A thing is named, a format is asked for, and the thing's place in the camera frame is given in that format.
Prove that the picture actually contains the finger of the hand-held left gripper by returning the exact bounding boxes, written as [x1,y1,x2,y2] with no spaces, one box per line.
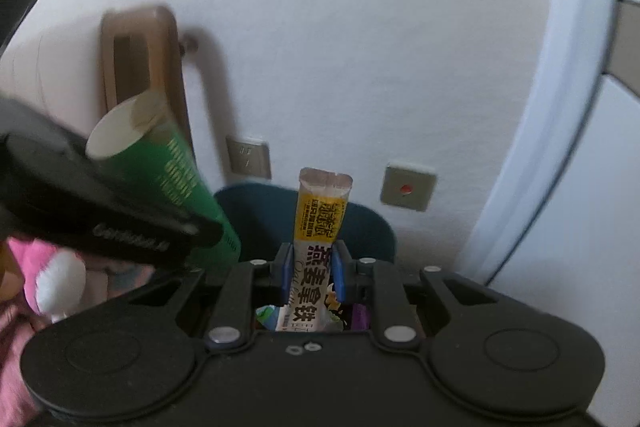
[92,177,224,253]

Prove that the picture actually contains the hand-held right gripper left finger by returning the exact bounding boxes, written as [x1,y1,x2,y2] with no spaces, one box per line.
[127,243,295,353]

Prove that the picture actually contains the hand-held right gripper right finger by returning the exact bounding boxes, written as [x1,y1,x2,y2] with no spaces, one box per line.
[332,241,506,353]

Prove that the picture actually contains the teal plastic trash bin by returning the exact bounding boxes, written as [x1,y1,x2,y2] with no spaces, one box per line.
[212,184,397,278]

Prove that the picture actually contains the purple chip bag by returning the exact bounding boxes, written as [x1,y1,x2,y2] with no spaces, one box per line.
[345,302,373,333]

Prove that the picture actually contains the white snack box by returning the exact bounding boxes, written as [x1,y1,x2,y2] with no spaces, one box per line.
[275,167,354,333]

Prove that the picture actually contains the green can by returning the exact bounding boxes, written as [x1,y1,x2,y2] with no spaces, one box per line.
[85,88,242,268]

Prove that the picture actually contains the pink plush toy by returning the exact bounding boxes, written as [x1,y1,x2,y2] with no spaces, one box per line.
[0,239,88,323]

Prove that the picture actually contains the beige padded headboard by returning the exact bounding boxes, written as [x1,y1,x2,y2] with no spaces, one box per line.
[0,32,108,142]

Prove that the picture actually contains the white and brown wardrobe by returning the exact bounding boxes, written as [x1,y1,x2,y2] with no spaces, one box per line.
[465,0,640,338]

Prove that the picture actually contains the beige wall socket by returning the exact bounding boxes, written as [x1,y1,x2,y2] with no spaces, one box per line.
[225,135,272,180]

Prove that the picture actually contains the grey wall switch red dot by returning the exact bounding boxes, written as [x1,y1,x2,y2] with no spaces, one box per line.
[380,161,437,212]

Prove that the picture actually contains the brown wooden wall holder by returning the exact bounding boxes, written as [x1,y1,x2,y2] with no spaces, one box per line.
[99,4,196,158]

